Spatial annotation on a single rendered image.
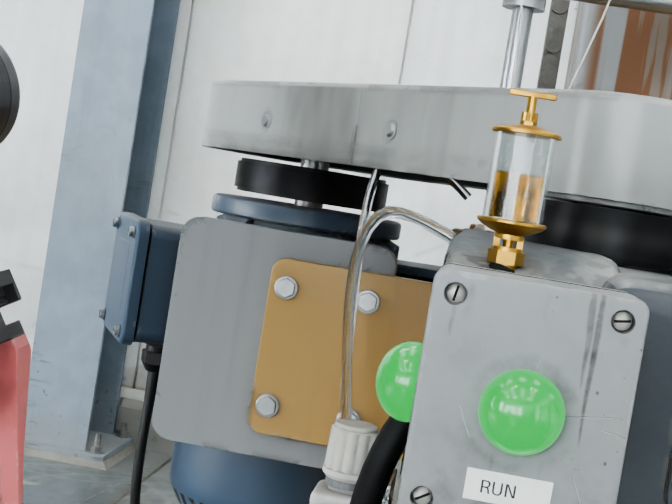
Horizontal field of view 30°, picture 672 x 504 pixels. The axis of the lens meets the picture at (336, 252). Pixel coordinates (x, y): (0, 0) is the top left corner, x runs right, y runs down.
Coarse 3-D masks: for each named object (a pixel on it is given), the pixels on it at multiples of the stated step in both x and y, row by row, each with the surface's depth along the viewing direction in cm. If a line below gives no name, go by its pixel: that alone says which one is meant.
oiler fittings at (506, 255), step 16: (528, 96) 51; (544, 96) 51; (528, 112) 51; (496, 128) 51; (512, 128) 50; (528, 128) 50; (496, 224) 51; (512, 224) 50; (528, 224) 50; (496, 240) 52; (512, 240) 52; (496, 256) 51; (512, 256) 51
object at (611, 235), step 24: (552, 216) 61; (576, 216) 60; (600, 216) 59; (624, 216) 59; (648, 216) 59; (528, 240) 62; (552, 240) 60; (576, 240) 59; (600, 240) 59; (624, 240) 59; (648, 240) 59; (624, 264) 59; (648, 264) 59
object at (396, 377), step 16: (400, 352) 45; (416, 352) 45; (384, 368) 45; (400, 368) 45; (416, 368) 45; (384, 384) 45; (400, 384) 45; (384, 400) 45; (400, 400) 45; (400, 416) 45
